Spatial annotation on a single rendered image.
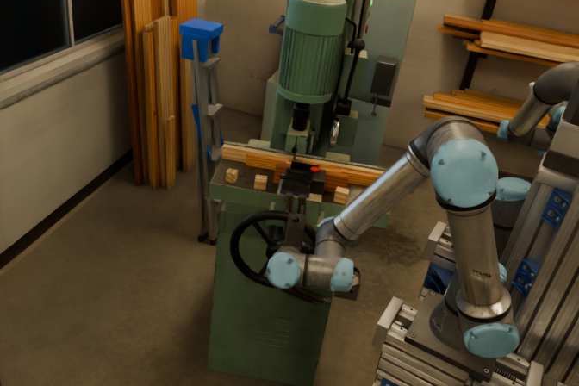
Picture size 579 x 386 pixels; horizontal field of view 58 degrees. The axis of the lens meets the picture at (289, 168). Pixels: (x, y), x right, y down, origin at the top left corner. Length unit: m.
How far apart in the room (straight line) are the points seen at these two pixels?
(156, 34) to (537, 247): 2.21
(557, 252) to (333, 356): 1.26
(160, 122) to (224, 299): 1.45
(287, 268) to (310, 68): 0.68
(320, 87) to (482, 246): 0.76
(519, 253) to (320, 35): 0.83
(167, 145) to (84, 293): 1.02
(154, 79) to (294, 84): 1.57
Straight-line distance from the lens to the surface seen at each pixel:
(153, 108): 3.13
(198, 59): 2.48
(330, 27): 1.57
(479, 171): 1.00
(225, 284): 1.97
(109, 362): 2.38
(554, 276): 1.54
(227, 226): 1.81
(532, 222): 1.51
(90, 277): 2.75
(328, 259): 1.19
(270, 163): 1.83
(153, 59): 3.05
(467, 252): 1.13
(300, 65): 1.60
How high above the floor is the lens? 1.81
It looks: 29 degrees down
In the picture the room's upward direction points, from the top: 8 degrees clockwise
